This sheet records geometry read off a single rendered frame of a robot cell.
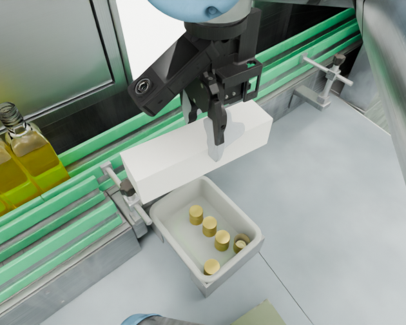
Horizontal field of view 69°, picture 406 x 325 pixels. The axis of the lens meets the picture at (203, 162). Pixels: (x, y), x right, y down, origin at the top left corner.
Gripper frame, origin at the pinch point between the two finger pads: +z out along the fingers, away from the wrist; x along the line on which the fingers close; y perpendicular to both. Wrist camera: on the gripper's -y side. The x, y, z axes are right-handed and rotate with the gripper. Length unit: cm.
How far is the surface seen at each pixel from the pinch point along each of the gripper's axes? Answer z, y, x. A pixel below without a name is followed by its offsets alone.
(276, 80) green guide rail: 17.8, 40.0, 23.3
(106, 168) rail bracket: 13.1, -14.1, 14.3
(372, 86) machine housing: 24, 72, 11
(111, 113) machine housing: 19.4, -6.2, 37.0
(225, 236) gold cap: 27.8, 3.0, -5.8
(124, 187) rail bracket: 8.1, -13.0, 4.4
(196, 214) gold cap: 27.7, 0.2, 2.6
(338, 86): 34, 75, 24
